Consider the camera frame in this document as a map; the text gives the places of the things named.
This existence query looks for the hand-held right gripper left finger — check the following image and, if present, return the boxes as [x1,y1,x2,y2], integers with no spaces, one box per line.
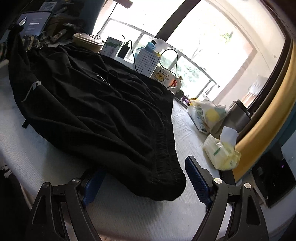
[24,168,107,241]

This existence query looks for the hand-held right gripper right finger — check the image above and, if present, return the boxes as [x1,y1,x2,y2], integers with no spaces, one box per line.
[184,156,270,241]

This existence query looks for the black pants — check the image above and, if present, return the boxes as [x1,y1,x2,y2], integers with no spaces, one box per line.
[8,35,187,202]

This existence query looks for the yellow tissue pack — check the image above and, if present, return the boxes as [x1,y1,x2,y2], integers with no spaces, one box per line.
[203,126,242,171]

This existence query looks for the white printed shopping bag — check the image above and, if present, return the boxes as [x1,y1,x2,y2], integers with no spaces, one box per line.
[187,97,229,135]

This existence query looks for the metal kettle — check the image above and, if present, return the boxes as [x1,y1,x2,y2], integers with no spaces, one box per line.
[228,100,252,135]

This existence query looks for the black electronic device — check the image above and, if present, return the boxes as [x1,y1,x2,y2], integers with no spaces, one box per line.
[251,148,295,208]

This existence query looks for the black white shoe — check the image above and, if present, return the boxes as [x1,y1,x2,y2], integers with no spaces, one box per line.
[0,162,12,179]

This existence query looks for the small white red container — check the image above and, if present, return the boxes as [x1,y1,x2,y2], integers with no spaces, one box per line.
[168,76,183,92]

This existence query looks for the white cup with bear print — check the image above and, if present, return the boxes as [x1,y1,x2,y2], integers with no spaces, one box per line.
[151,65,176,85]

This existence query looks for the white perforated basket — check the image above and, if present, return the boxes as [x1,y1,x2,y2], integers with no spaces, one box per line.
[134,48,162,77]

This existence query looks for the crumpled white plastic bag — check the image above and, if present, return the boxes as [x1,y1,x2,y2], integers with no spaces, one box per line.
[153,38,168,52]

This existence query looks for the black power bank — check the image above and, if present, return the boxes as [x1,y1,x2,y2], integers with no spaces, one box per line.
[117,45,131,58]

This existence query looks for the white green milk carton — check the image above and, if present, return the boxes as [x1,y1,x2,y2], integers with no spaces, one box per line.
[102,36,123,58]

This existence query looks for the kraft food container with lid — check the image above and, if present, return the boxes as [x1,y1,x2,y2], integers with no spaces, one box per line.
[72,32,104,52]

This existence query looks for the plaid shirt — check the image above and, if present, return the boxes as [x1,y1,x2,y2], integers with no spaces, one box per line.
[0,31,52,61]

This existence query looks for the black charging cable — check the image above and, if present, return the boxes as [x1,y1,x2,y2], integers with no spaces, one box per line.
[159,49,179,88]
[125,39,137,71]

